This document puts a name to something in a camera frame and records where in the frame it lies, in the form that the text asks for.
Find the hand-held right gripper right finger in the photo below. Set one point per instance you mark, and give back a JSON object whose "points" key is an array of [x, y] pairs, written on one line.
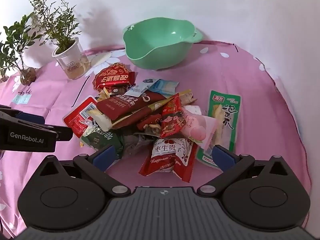
{"points": [[222, 156]]}

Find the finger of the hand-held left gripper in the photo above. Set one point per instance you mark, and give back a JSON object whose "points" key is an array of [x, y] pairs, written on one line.
{"points": [[63, 133], [30, 118]]}

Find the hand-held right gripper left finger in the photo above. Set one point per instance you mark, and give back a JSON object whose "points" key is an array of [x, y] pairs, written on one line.
{"points": [[107, 155]]}

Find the red white barcode snack packet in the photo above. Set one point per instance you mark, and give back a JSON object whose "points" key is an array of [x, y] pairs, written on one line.
{"points": [[80, 118]]}

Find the red snack packet clear window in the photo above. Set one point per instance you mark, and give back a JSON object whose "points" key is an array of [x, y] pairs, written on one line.
{"points": [[170, 160]]}

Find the green plastic bowl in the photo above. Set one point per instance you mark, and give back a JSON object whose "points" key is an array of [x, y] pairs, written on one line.
{"points": [[160, 55]]}

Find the dark green snack packet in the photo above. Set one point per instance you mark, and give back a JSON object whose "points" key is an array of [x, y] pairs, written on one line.
{"points": [[100, 140]]}

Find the pink clear snack packet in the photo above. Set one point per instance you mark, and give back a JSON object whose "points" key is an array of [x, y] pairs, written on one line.
{"points": [[197, 130]]}

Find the green-edged clear snack packet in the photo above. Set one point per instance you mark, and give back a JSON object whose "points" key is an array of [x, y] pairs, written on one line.
{"points": [[225, 120]]}

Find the broad-leaf plant in glass jar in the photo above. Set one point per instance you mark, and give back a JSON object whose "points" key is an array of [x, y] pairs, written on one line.
{"points": [[27, 76]]}

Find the maroon long snack packet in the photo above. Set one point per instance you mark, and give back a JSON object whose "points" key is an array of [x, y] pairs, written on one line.
{"points": [[120, 105]]}

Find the olive red long packet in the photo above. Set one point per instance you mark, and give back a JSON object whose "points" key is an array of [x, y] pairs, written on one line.
{"points": [[147, 110]]}

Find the red floral snack packet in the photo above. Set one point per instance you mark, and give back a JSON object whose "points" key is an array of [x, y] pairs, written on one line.
{"points": [[172, 120]]}

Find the small brown candy wrapper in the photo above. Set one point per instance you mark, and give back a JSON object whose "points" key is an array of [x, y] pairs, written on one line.
{"points": [[118, 90]]}

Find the beige snack packet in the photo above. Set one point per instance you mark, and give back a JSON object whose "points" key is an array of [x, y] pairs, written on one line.
{"points": [[186, 97]]}

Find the pink printed tablecloth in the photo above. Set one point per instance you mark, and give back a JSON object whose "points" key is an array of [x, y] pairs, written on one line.
{"points": [[250, 92]]}

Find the fine-leaf plant in white cup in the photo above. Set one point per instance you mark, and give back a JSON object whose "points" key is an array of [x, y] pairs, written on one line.
{"points": [[71, 60]]}

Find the red wrapper gold characters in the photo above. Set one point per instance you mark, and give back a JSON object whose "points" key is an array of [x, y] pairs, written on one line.
{"points": [[112, 80]]}

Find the small white blue packet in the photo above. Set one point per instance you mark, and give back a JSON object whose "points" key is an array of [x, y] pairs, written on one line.
{"points": [[142, 86]]}

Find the light blue snack packet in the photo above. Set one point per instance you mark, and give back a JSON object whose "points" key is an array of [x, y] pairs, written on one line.
{"points": [[165, 86]]}

